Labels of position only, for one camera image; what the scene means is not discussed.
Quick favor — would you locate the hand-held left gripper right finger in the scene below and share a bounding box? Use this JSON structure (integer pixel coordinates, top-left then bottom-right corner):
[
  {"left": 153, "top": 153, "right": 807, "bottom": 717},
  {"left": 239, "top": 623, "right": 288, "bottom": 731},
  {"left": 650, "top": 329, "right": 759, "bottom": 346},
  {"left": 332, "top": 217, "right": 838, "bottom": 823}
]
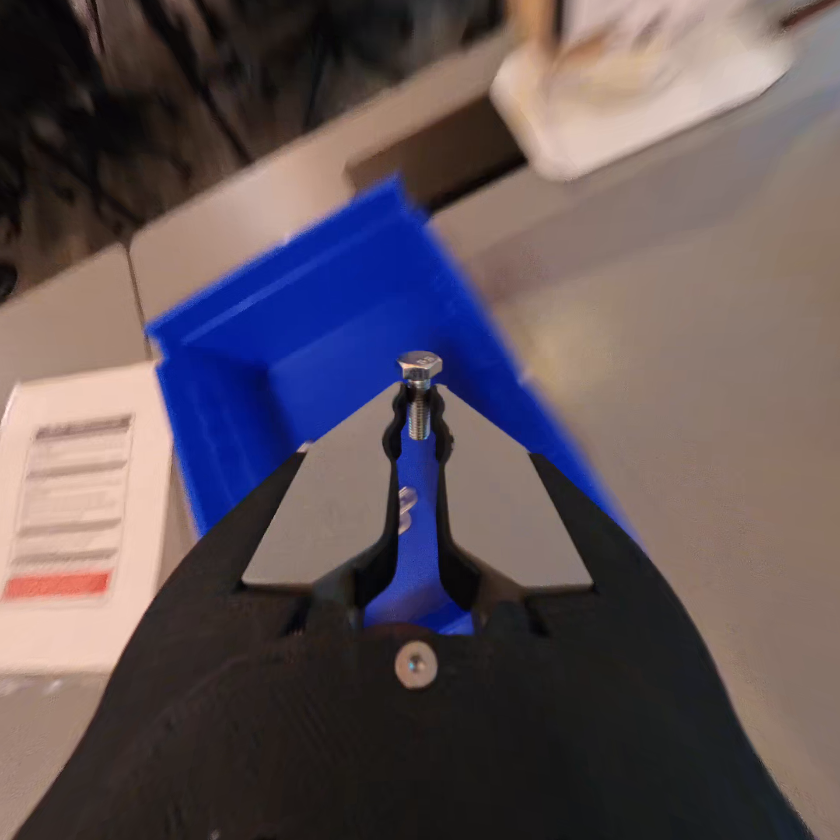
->
[{"left": 434, "top": 383, "right": 595, "bottom": 616}]

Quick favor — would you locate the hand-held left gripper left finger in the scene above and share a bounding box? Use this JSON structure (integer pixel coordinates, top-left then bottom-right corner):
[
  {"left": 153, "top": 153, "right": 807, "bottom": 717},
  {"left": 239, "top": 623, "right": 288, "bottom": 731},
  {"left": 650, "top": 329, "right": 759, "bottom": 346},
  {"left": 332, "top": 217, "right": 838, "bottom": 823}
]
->
[{"left": 241, "top": 382, "right": 403, "bottom": 626}]

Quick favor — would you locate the silver hex bolt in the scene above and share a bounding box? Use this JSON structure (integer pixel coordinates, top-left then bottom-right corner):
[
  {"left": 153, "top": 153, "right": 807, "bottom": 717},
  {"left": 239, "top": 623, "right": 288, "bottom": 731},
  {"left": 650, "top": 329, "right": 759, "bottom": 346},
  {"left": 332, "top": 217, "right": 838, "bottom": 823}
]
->
[{"left": 396, "top": 350, "right": 445, "bottom": 442}]

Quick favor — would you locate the blue plastic bin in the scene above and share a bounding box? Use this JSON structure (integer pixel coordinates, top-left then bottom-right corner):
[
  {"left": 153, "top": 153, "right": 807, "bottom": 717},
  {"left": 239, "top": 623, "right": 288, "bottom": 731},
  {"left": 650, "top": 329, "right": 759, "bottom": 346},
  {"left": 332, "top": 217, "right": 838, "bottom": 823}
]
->
[{"left": 144, "top": 173, "right": 647, "bottom": 637}]

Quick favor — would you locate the grey desk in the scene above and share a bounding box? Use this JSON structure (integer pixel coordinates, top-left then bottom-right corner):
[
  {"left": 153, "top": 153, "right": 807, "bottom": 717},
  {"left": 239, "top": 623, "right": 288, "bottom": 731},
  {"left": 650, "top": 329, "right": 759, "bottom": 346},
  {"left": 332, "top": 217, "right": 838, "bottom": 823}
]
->
[{"left": 0, "top": 13, "right": 840, "bottom": 840}]

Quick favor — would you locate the white printed sheet red label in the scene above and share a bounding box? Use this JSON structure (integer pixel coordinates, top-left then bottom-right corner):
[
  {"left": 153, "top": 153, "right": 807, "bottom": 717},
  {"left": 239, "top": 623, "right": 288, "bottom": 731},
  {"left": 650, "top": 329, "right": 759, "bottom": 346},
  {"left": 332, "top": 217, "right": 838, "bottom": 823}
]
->
[{"left": 0, "top": 361, "right": 175, "bottom": 677}]

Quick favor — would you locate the white document stand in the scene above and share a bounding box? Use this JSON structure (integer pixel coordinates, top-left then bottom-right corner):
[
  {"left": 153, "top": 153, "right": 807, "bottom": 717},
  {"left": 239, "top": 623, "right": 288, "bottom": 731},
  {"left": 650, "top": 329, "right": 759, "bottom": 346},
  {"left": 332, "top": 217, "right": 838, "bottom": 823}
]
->
[{"left": 489, "top": 0, "right": 796, "bottom": 182}]

